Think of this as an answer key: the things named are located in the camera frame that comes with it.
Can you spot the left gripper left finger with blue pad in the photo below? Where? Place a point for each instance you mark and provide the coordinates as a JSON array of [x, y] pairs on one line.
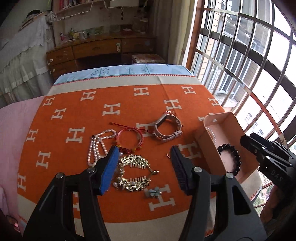
[[53, 217]]

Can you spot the light blue patterned sheet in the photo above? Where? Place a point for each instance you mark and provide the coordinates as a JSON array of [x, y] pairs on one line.
[[123, 70]]

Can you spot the pink bed sheet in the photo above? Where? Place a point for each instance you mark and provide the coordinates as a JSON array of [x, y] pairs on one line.
[[16, 120]]

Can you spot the orange H pattern blanket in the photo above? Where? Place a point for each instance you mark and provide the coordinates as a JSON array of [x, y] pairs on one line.
[[59, 138]]

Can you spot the gold rhinestone hair comb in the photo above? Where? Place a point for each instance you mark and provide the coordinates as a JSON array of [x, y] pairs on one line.
[[134, 173]]

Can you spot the metal window grille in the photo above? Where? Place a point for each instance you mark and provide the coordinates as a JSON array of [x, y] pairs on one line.
[[243, 52]]

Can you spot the wooden desk with drawers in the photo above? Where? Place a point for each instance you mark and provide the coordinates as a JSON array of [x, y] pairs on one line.
[[100, 51]]

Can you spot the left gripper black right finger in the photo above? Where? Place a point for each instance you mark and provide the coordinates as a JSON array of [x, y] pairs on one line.
[[235, 218]]

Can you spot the patterned box under desk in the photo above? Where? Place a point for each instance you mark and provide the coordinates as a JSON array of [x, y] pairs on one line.
[[147, 58]]

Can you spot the white mug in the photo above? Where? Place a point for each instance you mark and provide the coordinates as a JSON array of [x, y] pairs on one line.
[[83, 35]]

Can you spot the wooden bookshelf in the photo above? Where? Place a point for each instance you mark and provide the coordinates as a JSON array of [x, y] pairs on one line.
[[78, 16]]

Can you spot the white lace covered furniture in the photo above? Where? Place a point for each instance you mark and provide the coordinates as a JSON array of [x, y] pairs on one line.
[[24, 68]]

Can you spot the white wire shelf rack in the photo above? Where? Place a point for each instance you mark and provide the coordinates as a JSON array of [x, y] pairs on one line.
[[67, 9]]

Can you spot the pink jewelry box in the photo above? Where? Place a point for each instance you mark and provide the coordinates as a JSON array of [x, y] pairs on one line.
[[217, 130]]

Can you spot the beige curtain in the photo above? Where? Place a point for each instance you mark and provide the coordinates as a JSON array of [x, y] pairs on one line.
[[171, 26]]

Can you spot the blue flower hair clip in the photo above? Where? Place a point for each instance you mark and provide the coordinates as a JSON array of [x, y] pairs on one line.
[[153, 193]]

